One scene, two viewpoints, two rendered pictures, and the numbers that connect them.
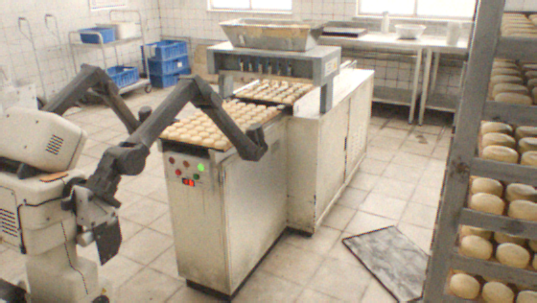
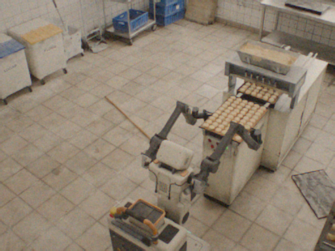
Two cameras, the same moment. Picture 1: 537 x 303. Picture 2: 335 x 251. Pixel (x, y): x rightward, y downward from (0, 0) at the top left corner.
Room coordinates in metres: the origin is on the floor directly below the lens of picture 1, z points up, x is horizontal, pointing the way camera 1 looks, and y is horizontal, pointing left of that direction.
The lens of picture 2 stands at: (-0.84, 0.38, 2.92)
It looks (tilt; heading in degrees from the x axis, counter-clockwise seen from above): 39 degrees down; 6
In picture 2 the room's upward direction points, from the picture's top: 1 degrees clockwise
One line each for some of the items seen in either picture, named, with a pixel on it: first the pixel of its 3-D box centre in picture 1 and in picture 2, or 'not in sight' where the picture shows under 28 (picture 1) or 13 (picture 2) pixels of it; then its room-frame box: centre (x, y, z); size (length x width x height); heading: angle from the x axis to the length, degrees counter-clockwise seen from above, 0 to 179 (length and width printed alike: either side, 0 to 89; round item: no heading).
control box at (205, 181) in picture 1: (189, 171); (218, 146); (1.66, 0.35, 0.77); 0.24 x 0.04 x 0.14; 63
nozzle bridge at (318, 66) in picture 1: (273, 76); (264, 80); (2.43, -0.04, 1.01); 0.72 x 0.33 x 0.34; 63
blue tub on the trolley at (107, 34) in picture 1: (97, 35); not in sight; (5.28, 2.12, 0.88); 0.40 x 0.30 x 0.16; 63
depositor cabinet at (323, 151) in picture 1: (301, 139); (273, 106); (2.86, -0.26, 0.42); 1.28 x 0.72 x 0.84; 153
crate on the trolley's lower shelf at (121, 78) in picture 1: (114, 78); (130, 20); (5.48, 2.06, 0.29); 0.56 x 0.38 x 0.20; 158
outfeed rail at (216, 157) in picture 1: (302, 96); (279, 91); (2.47, -0.22, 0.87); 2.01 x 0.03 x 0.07; 153
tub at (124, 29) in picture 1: (116, 30); not in sight; (5.64, 1.99, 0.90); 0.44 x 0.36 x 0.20; 69
